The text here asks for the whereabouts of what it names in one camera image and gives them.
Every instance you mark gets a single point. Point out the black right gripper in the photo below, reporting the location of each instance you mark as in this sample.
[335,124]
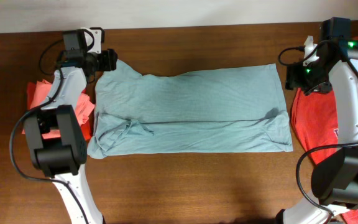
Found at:
[293,79]

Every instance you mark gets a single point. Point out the folded pink shirt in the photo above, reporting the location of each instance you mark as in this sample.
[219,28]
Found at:
[82,107]

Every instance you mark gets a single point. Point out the red printed t-shirt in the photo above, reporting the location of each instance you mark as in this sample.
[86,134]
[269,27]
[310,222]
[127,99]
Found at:
[314,120]

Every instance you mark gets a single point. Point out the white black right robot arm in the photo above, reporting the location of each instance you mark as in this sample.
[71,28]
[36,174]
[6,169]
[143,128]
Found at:
[330,65]

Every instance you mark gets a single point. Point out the folded red shirt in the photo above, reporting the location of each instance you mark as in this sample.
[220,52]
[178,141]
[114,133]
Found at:
[87,132]

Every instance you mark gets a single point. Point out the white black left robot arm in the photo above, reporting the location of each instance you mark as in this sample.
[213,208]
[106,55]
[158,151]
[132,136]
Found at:
[55,140]

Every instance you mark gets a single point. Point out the light blue t-shirt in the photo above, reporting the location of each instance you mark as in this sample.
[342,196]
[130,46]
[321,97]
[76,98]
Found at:
[210,111]

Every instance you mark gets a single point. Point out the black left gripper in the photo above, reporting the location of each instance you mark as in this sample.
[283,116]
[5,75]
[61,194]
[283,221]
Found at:
[109,57]

